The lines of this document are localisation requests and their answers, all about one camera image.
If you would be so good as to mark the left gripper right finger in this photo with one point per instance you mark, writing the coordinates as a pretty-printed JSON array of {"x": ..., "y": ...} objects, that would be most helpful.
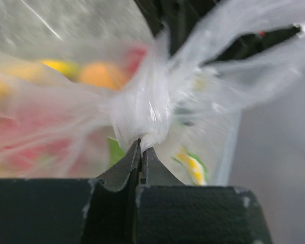
[{"x": 154, "y": 172}]

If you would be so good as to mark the fake orange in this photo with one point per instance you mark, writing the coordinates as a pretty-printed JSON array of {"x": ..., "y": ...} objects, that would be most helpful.
[{"x": 103, "y": 74}]

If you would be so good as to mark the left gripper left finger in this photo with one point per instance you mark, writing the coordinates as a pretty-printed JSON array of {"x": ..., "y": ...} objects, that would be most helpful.
[{"x": 118, "y": 176}]

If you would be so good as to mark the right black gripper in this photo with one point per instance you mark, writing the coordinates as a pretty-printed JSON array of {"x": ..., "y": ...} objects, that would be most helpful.
[{"x": 181, "y": 17}]

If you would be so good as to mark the pink fake dragon fruit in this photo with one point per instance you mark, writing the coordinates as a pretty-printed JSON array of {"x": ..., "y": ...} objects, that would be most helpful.
[{"x": 52, "y": 146}]

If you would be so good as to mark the yellow fake banana bunch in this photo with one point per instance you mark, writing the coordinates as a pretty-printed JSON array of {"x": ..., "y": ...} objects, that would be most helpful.
[{"x": 19, "y": 76}]

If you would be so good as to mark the clear plastic bag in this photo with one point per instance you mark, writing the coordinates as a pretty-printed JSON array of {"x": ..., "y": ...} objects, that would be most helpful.
[{"x": 183, "y": 108}]

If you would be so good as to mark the bright red fake apple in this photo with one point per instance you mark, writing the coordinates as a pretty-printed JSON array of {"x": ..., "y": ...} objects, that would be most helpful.
[{"x": 134, "y": 58}]

